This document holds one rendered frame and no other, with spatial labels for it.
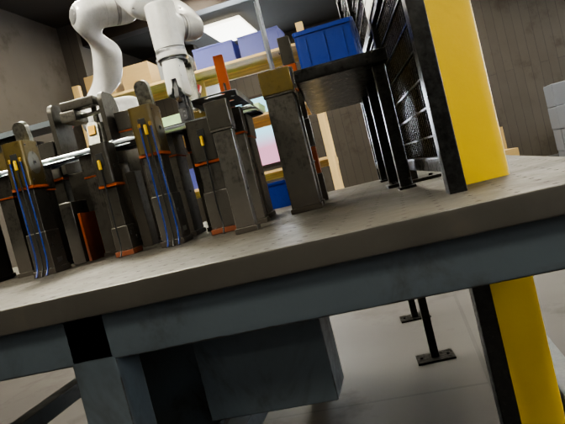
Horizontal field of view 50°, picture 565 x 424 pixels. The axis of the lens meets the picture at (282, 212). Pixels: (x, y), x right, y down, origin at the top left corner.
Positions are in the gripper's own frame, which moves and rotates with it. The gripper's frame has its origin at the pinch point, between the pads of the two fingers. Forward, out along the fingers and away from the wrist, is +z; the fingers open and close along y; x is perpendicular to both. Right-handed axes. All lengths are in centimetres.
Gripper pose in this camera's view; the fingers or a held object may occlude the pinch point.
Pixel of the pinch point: (187, 114)
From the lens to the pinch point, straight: 175.0
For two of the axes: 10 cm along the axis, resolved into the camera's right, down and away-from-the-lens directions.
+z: 2.4, 9.7, 0.5
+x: 9.7, -2.3, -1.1
